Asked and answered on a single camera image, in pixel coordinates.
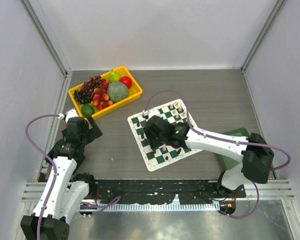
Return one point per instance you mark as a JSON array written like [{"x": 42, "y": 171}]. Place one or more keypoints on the red apple in tray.
[{"x": 126, "y": 81}]

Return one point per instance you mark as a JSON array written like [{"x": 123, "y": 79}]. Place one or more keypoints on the green pear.
[{"x": 114, "y": 76}]

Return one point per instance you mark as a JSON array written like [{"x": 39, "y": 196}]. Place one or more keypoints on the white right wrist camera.
[{"x": 149, "y": 113}]

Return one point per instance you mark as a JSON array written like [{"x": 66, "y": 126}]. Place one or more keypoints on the green white chess board mat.
[{"x": 172, "y": 112}]

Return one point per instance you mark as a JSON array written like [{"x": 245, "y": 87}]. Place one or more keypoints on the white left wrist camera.
[{"x": 72, "y": 113}]

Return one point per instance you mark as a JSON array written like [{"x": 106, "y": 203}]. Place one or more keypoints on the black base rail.
[{"x": 155, "y": 192}]

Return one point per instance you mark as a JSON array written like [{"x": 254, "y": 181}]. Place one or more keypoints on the green plastic tray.
[{"x": 225, "y": 162}]

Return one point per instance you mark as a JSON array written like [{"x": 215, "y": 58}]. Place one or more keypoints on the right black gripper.
[{"x": 153, "y": 142}]

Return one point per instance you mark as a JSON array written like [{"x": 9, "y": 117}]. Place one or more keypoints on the black grape bunch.
[{"x": 81, "y": 98}]

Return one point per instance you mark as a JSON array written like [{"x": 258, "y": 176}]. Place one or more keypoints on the dark purple grape bunch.
[{"x": 87, "y": 89}]

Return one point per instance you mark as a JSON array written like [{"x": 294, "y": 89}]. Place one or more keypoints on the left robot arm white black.
[{"x": 64, "y": 190}]

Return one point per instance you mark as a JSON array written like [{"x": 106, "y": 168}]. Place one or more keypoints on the green avocado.
[{"x": 87, "y": 110}]

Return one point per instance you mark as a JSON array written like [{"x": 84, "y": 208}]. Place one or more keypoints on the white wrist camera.
[
  {"x": 72, "y": 113},
  {"x": 149, "y": 113}
]

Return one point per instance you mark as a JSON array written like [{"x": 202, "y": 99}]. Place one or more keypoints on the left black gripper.
[{"x": 94, "y": 130}]

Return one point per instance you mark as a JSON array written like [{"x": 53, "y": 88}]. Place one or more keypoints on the yellow plastic fruit tray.
[{"x": 134, "y": 93}]

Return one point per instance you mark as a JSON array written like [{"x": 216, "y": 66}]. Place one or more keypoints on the green netted melon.
[{"x": 117, "y": 91}]

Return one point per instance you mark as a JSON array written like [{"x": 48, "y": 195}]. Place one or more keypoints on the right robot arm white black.
[{"x": 254, "y": 157}]

